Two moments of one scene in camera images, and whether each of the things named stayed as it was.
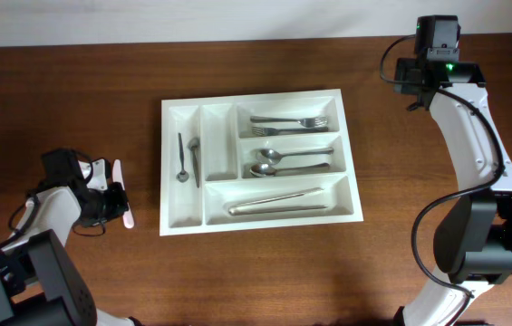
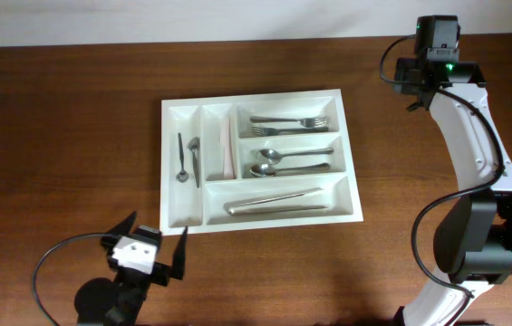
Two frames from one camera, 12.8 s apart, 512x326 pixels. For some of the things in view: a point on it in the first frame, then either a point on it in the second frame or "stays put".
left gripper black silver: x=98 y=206 to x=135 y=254
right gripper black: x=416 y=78 stays put
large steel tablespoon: x=272 y=156 stays put
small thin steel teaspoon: x=183 y=176 stays put
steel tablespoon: x=265 y=170 stays put
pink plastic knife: x=118 y=177 to x=226 y=138
